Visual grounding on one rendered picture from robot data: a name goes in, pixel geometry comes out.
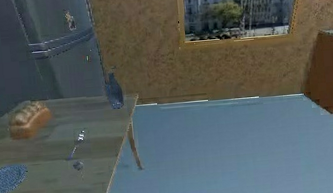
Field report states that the dark blue bottle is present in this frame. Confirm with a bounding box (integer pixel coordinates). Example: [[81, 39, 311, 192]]
[[103, 66, 125, 111]]

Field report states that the silver blue fork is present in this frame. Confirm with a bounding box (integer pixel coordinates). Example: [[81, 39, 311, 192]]
[[64, 129, 89, 161]]

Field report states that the small grey spoon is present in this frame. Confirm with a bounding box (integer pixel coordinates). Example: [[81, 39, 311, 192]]
[[72, 159, 86, 181]]

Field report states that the wooden framed window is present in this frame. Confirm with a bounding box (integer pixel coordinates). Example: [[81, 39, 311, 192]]
[[175, 0, 310, 49]]

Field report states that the brown bread loaf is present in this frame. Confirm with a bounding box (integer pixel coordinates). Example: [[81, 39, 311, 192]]
[[7, 100, 56, 141]]

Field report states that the grey wooden table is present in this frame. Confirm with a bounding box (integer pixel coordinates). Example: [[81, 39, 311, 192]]
[[0, 91, 148, 193]]

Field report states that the grey fridge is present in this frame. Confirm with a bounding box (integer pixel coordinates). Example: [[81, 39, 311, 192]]
[[0, 0, 109, 118]]

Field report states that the grey fridge handle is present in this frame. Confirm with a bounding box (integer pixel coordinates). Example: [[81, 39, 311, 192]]
[[30, 34, 98, 60], [26, 26, 97, 52]]

